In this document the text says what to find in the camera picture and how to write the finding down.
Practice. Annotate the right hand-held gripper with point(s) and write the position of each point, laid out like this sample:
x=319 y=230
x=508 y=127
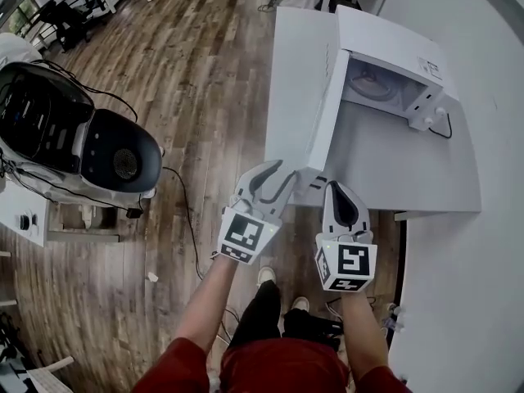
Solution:
x=352 y=264

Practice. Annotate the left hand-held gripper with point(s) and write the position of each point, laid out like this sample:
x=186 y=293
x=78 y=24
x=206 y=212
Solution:
x=241 y=231

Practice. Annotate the white microwave door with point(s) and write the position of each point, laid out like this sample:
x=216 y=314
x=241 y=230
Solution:
x=299 y=80

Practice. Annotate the person's right forearm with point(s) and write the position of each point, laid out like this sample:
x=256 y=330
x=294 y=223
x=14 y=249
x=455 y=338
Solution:
x=362 y=334

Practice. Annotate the person's left forearm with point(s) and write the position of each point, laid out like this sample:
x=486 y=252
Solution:
x=206 y=301

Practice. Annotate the glass microwave turntable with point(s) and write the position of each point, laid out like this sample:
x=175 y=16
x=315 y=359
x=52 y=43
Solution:
x=374 y=84

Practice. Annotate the white microwave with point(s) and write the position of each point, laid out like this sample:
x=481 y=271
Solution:
x=393 y=43

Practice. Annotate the person's left white shoe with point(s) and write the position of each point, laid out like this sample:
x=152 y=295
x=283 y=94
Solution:
x=266 y=276

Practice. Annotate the person's white shoe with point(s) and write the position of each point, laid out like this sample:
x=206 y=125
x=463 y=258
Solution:
x=266 y=276
x=301 y=304

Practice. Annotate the person's right white shoe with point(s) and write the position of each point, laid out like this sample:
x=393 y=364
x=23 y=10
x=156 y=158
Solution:
x=301 y=304

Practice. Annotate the person's right leg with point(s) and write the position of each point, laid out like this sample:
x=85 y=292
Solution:
x=305 y=326

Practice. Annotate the person's leg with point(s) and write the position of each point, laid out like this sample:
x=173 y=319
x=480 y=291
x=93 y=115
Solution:
x=305 y=326
x=260 y=313

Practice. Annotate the person's left leg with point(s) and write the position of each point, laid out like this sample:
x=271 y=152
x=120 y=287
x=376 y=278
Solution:
x=260 y=313

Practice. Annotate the black power adapter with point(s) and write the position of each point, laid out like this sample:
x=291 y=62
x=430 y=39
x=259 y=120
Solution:
x=134 y=213

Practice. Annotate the crumpled white paper scrap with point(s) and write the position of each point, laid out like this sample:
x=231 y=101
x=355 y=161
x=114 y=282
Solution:
x=152 y=277

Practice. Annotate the person's red shirt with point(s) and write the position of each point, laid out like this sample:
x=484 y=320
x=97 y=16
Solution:
x=278 y=367

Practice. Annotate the small black round container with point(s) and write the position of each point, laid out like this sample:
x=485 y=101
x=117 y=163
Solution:
x=27 y=221

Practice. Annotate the white side table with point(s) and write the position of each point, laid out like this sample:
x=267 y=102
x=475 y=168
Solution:
x=22 y=215

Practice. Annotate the black office chair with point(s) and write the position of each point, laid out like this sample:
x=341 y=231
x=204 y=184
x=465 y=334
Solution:
x=67 y=23

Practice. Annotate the light wooden chair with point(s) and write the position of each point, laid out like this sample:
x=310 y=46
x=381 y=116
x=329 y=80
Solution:
x=45 y=375

